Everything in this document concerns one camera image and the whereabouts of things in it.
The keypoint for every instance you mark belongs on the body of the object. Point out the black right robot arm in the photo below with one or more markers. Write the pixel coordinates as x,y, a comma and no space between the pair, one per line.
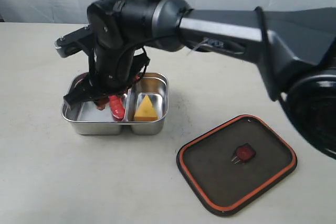
293,51

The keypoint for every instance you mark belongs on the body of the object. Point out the yellow toy cheese wedge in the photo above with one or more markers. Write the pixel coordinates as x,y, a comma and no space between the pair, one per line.
146,111

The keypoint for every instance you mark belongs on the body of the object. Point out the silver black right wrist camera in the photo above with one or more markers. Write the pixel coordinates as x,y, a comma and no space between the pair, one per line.
79,40

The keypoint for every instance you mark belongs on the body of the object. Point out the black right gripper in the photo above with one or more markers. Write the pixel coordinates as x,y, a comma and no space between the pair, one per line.
108,76

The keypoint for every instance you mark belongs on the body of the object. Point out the dark transparent lid orange seal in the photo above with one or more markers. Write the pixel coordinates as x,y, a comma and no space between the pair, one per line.
233,164

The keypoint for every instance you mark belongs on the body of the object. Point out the red toy sausage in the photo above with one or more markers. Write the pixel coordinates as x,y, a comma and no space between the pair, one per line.
116,107

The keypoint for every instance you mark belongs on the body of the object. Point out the steel divided lunch box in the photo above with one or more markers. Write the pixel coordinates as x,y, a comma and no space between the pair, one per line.
87,120

